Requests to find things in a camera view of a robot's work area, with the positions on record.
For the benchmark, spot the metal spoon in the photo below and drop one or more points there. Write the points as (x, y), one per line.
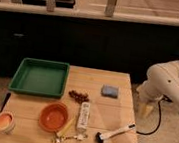
(60, 139)

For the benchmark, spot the bunch of dark grapes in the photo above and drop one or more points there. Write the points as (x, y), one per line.
(79, 97)

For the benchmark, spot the yellow stick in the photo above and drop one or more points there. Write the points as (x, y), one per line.
(66, 127)

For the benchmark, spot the small orange cup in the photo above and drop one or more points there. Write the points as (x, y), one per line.
(7, 122)

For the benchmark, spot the blue sponge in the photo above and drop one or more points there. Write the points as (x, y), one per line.
(109, 91)

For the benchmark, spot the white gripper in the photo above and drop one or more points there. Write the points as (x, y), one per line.
(147, 94)

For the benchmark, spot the white handled black brush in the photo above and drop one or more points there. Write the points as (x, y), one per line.
(100, 138)

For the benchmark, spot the green plastic tray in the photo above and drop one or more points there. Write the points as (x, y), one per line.
(40, 77)

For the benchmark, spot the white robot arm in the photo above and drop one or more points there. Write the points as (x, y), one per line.
(162, 80)

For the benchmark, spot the orange bowl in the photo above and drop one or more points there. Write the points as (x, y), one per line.
(53, 117)

